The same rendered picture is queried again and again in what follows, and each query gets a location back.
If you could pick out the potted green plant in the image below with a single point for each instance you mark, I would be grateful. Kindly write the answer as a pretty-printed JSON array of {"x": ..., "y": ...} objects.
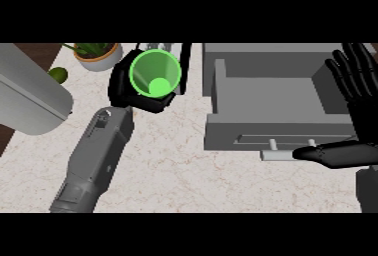
[{"x": 98, "y": 55}]

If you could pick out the large grey rounded appliance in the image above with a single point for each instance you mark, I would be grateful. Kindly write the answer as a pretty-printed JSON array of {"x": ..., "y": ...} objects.
[{"x": 30, "y": 91}]

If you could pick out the green cup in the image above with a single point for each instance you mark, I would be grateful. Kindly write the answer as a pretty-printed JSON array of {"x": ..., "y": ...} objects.
[{"x": 155, "y": 73}]

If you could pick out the grey open drawer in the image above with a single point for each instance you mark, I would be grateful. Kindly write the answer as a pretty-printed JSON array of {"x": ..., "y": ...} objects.
[{"x": 281, "y": 110}]

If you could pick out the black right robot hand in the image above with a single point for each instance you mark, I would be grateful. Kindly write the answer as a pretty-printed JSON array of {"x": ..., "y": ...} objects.
[{"x": 362, "y": 113}]

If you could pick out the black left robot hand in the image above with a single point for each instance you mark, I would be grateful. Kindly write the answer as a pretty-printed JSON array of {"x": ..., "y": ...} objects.
[{"x": 145, "y": 102}]

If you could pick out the green avocado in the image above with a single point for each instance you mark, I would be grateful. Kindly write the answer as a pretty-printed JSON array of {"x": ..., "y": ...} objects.
[{"x": 58, "y": 75}]

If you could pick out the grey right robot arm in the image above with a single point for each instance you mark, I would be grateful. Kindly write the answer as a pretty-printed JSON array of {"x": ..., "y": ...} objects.
[{"x": 368, "y": 190}]

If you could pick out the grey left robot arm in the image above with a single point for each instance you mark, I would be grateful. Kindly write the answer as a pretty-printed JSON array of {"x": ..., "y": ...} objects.
[{"x": 96, "y": 156}]

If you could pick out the grey drawer cabinet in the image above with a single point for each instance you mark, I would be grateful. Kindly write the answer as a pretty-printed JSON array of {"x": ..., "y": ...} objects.
[{"x": 267, "y": 58}]

